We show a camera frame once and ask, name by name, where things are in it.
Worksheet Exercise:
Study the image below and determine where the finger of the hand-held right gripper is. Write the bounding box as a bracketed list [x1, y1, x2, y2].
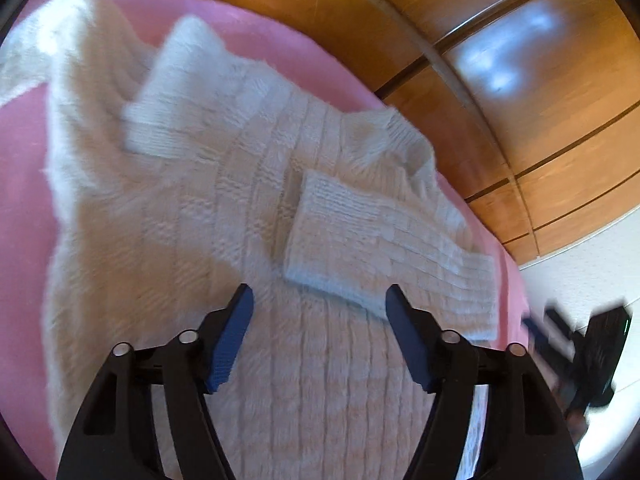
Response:
[521, 305, 583, 367]

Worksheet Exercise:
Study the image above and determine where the pink blanket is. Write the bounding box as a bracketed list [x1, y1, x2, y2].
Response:
[0, 0, 532, 480]

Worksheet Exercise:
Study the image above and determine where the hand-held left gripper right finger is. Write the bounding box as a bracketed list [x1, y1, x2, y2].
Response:
[385, 283, 585, 480]

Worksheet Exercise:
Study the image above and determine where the white knitted sweater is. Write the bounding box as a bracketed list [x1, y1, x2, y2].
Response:
[0, 0, 501, 480]

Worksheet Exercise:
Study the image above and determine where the wooden wardrobe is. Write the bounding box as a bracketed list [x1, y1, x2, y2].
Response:
[65, 0, 640, 267]

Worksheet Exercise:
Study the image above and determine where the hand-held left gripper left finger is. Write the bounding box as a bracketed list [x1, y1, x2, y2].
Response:
[56, 283, 255, 480]

